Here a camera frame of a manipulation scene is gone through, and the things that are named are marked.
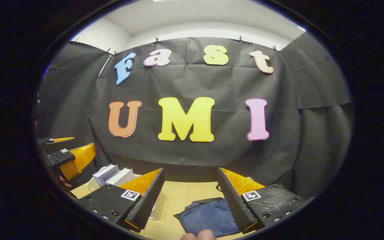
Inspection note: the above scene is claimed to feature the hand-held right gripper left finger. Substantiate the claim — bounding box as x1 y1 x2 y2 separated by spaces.
77 168 165 233

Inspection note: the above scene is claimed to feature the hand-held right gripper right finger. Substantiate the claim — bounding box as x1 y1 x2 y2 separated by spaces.
216 168 307 234

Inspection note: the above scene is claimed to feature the blue schoolbag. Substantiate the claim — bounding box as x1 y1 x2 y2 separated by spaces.
174 184 242 238

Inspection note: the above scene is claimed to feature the plain white cover book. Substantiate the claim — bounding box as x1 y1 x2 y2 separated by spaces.
107 168 134 186

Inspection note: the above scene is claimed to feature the white bookshelf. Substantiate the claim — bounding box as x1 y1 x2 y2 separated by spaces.
86 166 165 221

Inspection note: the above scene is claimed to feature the black backdrop cloth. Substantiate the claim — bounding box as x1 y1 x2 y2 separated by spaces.
36 32 354 200

